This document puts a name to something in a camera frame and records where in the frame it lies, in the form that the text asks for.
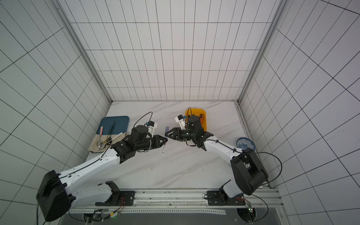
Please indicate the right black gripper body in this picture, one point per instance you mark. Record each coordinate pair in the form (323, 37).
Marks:
(178, 133)

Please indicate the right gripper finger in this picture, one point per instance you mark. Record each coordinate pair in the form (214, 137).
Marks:
(176, 132)
(178, 138)

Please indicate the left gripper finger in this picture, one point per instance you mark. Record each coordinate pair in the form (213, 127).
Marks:
(156, 145)
(158, 138)

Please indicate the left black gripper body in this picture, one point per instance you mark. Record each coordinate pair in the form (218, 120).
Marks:
(144, 145)

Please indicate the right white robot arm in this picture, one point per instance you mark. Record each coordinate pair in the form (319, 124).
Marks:
(248, 171)

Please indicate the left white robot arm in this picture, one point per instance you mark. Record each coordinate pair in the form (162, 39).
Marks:
(60, 192)

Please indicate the yellow plastic storage box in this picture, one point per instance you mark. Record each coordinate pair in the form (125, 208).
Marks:
(197, 112)

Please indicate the teal tray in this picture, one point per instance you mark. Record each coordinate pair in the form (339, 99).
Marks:
(120, 126)

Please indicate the metal spoon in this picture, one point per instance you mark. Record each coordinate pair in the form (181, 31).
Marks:
(113, 138)

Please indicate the beige cloth mat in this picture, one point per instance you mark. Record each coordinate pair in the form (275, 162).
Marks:
(93, 147)

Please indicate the blue white porcelain bowl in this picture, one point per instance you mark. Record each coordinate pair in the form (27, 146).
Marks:
(244, 143)

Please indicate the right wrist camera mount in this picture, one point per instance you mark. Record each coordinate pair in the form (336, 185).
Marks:
(181, 120)

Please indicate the dark handle utensil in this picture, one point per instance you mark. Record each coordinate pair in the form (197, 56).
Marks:
(108, 139)

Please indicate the pink handle spoon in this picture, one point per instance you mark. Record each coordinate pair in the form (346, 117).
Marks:
(100, 134)

